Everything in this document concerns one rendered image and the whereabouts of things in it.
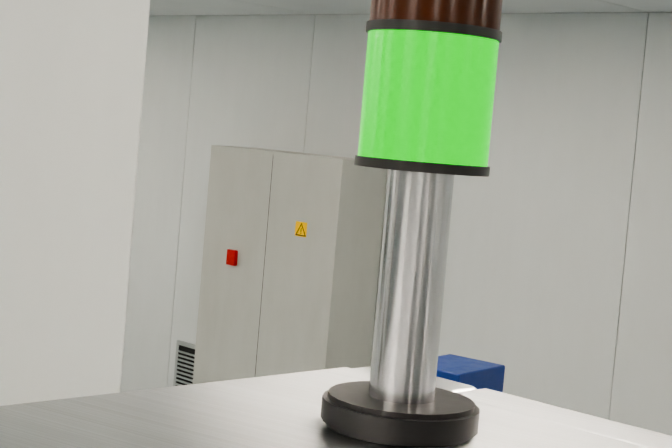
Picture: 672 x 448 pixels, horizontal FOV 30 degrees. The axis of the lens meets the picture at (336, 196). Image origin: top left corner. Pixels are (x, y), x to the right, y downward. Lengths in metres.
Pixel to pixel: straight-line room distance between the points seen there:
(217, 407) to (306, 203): 6.99
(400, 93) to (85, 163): 1.64
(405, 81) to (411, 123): 0.02
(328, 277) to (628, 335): 1.83
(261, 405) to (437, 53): 0.16
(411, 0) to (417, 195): 0.07
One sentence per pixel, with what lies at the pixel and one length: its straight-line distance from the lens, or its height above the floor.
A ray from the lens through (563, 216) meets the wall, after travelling 6.80.
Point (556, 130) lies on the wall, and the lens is 6.84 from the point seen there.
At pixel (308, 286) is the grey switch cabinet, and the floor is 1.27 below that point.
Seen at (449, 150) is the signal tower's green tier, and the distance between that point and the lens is 0.44.
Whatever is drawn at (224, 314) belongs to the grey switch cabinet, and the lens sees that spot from 8.03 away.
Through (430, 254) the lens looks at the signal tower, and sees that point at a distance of 0.46.
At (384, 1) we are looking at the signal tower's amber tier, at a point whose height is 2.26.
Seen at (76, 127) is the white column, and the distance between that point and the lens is 2.06.
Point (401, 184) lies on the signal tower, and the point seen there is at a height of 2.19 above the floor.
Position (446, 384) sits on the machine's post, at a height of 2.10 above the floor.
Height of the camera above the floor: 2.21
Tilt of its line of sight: 3 degrees down
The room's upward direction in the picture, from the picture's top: 5 degrees clockwise
